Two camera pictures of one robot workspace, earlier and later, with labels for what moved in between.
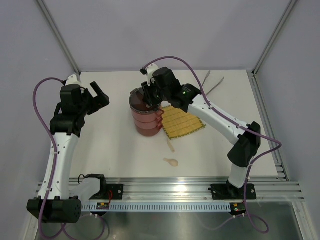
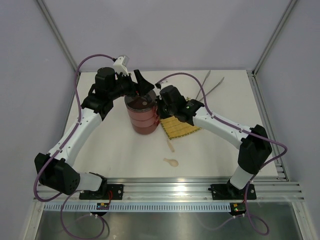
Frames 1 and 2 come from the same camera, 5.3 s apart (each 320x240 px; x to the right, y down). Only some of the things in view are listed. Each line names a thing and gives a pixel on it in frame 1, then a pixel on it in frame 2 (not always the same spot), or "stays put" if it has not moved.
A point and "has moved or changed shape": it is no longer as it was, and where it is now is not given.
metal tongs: x=215 y=87 stays put
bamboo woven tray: x=177 y=122 stays put
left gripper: x=99 y=101 -> x=143 y=86
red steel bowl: x=149 y=132 has moved or changed shape
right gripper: x=147 y=91 -> x=162 y=114
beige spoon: x=173 y=162 stays put
